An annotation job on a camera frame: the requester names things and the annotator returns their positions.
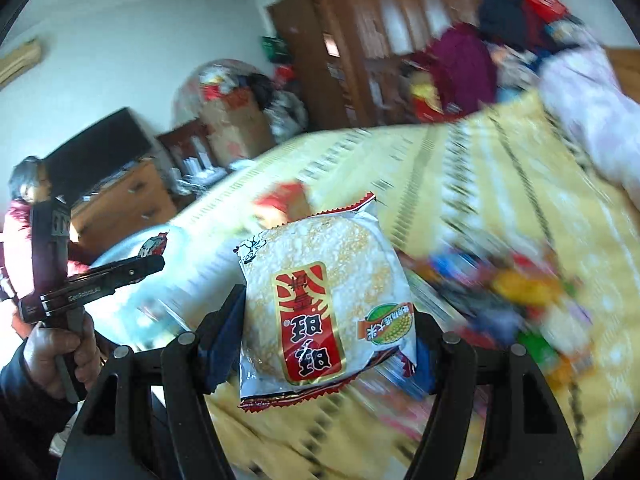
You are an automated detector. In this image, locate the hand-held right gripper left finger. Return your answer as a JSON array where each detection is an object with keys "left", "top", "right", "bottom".
[{"left": 56, "top": 284, "right": 247, "bottom": 480}]

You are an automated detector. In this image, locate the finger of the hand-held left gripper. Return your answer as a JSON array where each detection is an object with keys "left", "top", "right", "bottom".
[{"left": 65, "top": 255, "right": 167, "bottom": 291}]

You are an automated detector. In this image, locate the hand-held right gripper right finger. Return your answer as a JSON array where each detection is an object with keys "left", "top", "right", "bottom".
[{"left": 407, "top": 310, "right": 586, "bottom": 480}]

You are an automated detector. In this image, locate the light blue plastic basin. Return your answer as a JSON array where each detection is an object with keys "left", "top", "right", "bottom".
[{"left": 97, "top": 225, "right": 246, "bottom": 356}]

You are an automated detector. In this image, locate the red white rice cracker packet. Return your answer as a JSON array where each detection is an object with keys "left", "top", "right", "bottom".
[{"left": 234, "top": 191, "right": 419, "bottom": 412}]

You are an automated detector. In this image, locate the person's left forearm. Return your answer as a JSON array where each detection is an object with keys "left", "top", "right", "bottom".
[{"left": 0, "top": 340, "right": 81, "bottom": 466}]

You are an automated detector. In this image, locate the person's left hand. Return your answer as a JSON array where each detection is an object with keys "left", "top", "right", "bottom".
[{"left": 22, "top": 312, "right": 103, "bottom": 401}]

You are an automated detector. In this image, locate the wooden dresser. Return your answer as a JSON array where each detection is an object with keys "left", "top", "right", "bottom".
[{"left": 69, "top": 159, "right": 178, "bottom": 258}]

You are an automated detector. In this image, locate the black television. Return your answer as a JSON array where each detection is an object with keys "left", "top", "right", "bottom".
[{"left": 44, "top": 106, "right": 157, "bottom": 198}]

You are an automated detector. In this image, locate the pile of snack packets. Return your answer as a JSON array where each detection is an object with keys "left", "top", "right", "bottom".
[{"left": 395, "top": 242, "right": 603, "bottom": 396}]

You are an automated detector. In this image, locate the dark wooden shelf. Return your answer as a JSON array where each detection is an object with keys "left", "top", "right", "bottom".
[{"left": 156, "top": 119, "right": 228, "bottom": 197}]

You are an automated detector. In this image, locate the orange red carton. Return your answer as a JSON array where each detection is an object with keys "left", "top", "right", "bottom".
[{"left": 251, "top": 181, "right": 312, "bottom": 227}]

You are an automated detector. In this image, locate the cardboard box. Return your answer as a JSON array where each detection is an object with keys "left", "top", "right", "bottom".
[{"left": 200, "top": 91, "right": 277, "bottom": 167}]

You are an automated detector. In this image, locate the air conditioner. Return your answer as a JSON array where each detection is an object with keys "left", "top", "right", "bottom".
[{"left": 0, "top": 39, "right": 45, "bottom": 88}]

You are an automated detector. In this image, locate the yellow patterned bedsheet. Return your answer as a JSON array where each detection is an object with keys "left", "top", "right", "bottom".
[{"left": 165, "top": 92, "right": 640, "bottom": 480}]

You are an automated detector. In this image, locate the clear plastic bag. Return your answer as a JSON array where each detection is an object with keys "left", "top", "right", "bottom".
[{"left": 172, "top": 59, "right": 273, "bottom": 126}]

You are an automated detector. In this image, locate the black bag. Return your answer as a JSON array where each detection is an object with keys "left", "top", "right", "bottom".
[{"left": 247, "top": 72, "right": 283, "bottom": 111}]

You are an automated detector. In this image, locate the green bag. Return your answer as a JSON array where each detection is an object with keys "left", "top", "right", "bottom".
[{"left": 260, "top": 35, "right": 290, "bottom": 63}]

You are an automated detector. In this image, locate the red gold box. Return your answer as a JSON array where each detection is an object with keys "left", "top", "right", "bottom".
[{"left": 407, "top": 70, "right": 447, "bottom": 118}]

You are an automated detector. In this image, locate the pink floral quilt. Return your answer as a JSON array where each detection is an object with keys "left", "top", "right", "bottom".
[{"left": 539, "top": 44, "right": 640, "bottom": 203}]

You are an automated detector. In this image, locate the maroon garment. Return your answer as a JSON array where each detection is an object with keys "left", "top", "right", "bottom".
[{"left": 429, "top": 22, "right": 499, "bottom": 118}]

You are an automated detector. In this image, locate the brown wooden wardrobe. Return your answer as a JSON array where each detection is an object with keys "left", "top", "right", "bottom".
[{"left": 267, "top": 0, "right": 533, "bottom": 131}]

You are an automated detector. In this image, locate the pile of clothes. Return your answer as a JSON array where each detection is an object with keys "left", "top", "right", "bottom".
[{"left": 477, "top": 0, "right": 588, "bottom": 76}]

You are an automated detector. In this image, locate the wooden headboard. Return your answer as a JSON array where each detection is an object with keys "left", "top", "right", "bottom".
[{"left": 604, "top": 46, "right": 640, "bottom": 106}]

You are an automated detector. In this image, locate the red bag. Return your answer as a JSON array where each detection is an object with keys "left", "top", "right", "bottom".
[{"left": 522, "top": 0, "right": 568, "bottom": 18}]

